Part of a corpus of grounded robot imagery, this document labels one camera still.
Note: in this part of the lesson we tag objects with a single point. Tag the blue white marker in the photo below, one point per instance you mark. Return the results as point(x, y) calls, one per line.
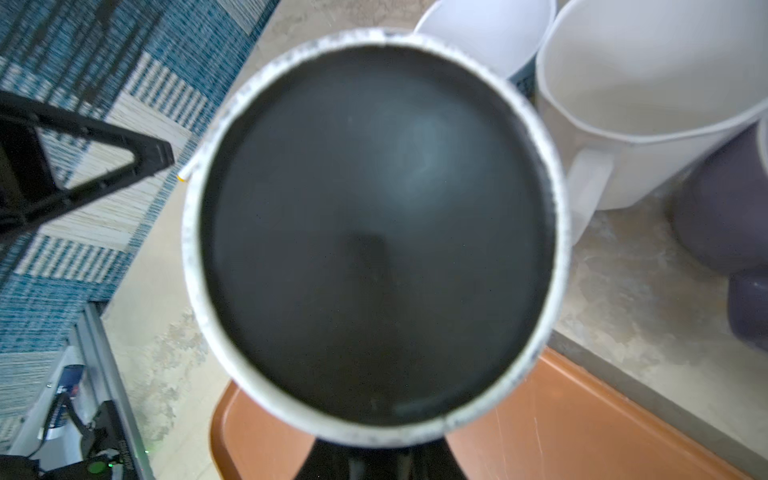
point(66, 390)

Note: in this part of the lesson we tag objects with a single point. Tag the black mug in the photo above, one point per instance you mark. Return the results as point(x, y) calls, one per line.
point(376, 245)

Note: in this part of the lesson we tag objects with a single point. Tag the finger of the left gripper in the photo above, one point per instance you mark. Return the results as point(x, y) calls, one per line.
point(54, 161)

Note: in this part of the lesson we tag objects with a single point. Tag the white faceted mug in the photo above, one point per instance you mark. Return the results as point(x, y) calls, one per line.
point(633, 92)

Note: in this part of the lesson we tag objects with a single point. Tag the purple mug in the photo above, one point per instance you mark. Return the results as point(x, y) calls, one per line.
point(720, 218)

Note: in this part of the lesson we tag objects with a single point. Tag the blue patterned mug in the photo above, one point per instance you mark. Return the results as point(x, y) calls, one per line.
point(505, 35)

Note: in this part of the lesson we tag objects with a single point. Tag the brown serving tray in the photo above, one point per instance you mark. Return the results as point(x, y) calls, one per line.
point(561, 423)

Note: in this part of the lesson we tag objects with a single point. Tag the yellow white marker pen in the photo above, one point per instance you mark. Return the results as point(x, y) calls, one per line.
point(185, 173)

